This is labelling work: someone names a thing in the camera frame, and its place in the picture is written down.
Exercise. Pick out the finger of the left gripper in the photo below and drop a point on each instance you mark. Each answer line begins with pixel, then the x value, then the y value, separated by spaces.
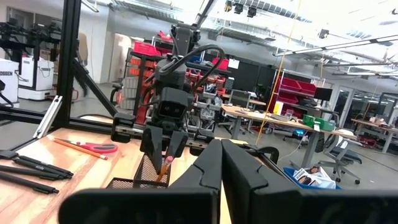
pixel 153 147
pixel 178 144

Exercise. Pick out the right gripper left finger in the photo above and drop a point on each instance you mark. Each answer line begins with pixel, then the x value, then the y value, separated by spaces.
pixel 174 205

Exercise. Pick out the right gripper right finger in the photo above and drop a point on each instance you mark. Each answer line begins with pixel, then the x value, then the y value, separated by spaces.
pixel 280 205

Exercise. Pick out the orange pencil pink eraser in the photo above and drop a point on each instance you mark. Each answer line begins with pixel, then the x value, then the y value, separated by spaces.
pixel 81 148
pixel 164 169

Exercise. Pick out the black ballpoint pen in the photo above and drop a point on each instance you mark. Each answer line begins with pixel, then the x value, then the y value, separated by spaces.
pixel 40 168
pixel 31 172
pixel 46 165
pixel 31 183

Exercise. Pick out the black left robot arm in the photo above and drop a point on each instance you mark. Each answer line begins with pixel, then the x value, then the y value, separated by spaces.
pixel 171 73

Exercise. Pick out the black mesh desk organizer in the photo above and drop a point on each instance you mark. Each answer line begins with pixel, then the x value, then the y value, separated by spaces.
pixel 144 174

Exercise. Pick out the grey office chair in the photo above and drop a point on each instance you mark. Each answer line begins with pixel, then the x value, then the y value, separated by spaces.
pixel 348 155

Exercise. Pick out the blue plastic bin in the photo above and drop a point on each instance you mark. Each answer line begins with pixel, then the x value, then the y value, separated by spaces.
pixel 290 175

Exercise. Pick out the magazines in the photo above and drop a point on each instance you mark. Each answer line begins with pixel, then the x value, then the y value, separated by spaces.
pixel 317 179

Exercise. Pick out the silver aluminium bar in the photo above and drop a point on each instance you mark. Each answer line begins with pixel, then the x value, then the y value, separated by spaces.
pixel 48 116

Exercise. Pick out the wooden background desk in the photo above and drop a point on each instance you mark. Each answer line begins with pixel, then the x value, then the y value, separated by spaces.
pixel 248 113

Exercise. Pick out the grey computer monitor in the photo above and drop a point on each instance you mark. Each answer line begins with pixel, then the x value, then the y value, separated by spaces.
pixel 240 98

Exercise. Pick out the shelf with red bins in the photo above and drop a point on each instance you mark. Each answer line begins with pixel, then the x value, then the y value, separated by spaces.
pixel 146 48
pixel 292 85

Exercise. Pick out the green plastic bin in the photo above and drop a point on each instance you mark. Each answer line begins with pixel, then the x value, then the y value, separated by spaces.
pixel 323 124

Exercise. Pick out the white base cabinet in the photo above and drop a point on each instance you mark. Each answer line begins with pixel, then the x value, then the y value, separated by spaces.
pixel 43 77
pixel 9 84

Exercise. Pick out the black background robot arms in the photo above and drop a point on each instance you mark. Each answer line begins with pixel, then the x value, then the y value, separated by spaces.
pixel 46 34

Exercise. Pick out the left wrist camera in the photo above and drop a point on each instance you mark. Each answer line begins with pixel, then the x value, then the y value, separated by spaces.
pixel 172 107

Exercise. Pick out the black aluminium rig frame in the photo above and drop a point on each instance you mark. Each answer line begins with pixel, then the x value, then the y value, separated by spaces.
pixel 70 62

